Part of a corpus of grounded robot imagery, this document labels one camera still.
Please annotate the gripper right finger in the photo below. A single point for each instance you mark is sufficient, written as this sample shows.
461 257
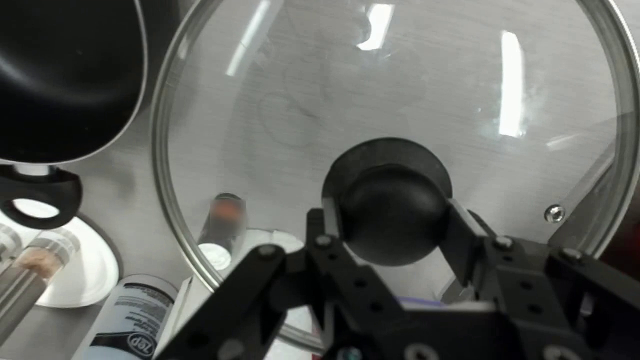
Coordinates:
520 280

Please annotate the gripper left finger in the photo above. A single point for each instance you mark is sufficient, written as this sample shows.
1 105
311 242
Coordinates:
280 295

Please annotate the clear glass lid black knob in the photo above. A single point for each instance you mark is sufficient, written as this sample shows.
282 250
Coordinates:
350 125

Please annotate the black pot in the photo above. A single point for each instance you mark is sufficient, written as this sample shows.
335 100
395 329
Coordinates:
55 90

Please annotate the dark spice shaker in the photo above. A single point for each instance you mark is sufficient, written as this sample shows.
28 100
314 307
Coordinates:
222 230

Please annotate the white spray bottle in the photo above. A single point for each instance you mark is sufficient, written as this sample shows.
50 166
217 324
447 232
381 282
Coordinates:
131 320

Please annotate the white plate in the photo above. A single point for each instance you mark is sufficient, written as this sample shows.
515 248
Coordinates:
85 270

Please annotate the spice grinder with silver body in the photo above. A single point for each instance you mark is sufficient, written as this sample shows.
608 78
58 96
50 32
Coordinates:
25 275

